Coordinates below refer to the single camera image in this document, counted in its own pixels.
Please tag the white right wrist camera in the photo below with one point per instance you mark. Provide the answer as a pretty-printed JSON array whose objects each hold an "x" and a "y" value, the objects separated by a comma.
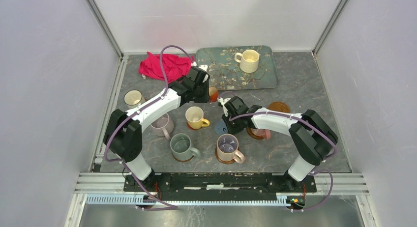
[{"x": 222, "y": 102}]

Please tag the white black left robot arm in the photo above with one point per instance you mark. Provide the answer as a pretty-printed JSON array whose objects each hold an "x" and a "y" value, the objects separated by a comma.
[{"x": 124, "y": 131}]

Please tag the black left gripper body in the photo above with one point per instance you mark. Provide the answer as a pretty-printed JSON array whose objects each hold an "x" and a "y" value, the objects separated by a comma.
[{"x": 201, "y": 95}]

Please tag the pink floral patterned mug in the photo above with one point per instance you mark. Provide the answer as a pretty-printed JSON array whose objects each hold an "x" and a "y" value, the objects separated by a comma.
[{"x": 262, "y": 132}]

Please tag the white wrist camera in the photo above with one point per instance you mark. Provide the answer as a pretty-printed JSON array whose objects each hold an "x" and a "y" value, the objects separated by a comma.
[
  {"x": 205, "y": 68},
  {"x": 222, "y": 102}
]

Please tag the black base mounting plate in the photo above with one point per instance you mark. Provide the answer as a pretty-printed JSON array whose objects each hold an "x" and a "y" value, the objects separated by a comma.
[{"x": 227, "y": 186}]

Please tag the yellow ceramic mug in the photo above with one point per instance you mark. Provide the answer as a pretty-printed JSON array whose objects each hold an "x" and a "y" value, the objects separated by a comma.
[{"x": 195, "y": 118}]

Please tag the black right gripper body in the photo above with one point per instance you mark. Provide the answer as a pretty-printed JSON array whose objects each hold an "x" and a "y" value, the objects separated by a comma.
[{"x": 233, "y": 126}]

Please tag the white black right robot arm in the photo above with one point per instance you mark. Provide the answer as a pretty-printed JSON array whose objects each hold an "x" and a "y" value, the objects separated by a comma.
[{"x": 315, "y": 141}]

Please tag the cream yellow mug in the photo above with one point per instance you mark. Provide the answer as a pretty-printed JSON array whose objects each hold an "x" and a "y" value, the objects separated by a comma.
[{"x": 248, "y": 60}]

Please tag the small orange cup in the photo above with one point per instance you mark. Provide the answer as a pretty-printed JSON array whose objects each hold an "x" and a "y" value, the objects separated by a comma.
[{"x": 213, "y": 94}]

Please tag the white mug black handle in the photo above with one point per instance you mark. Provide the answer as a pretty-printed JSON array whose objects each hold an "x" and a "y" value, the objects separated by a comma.
[{"x": 134, "y": 98}]

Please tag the lilac ceramic mug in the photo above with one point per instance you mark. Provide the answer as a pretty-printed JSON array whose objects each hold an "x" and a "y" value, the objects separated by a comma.
[{"x": 163, "y": 126}]

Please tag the blue round coaster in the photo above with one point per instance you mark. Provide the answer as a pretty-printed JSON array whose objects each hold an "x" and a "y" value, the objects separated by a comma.
[{"x": 221, "y": 128}]

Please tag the grey-green ceramic mug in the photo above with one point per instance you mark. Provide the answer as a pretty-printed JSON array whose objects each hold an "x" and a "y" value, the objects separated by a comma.
[{"x": 182, "y": 147}]

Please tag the green floral serving tray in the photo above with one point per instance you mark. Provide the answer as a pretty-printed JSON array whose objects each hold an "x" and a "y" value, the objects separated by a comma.
[{"x": 225, "y": 73}]

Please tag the beige pink tall mug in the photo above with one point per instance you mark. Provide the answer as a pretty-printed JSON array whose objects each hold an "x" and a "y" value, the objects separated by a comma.
[{"x": 227, "y": 147}]

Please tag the glossy wooden ridged coaster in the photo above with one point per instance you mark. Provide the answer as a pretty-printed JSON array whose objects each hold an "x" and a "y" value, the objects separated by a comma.
[{"x": 183, "y": 161}]

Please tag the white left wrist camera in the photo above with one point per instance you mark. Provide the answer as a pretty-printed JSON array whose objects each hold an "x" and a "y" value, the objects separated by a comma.
[{"x": 205, "y": 68}]

